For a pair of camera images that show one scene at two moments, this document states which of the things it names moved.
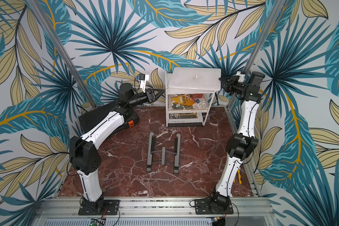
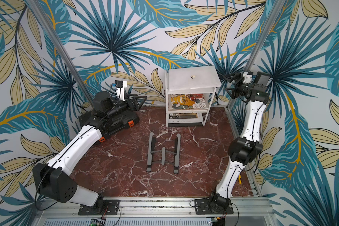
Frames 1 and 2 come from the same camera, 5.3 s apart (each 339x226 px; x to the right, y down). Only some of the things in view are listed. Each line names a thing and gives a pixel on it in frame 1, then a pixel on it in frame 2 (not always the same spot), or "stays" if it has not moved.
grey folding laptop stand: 163,156 stays
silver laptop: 196,78 stays
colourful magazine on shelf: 181,101 stays
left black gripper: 151,96 to 136,106
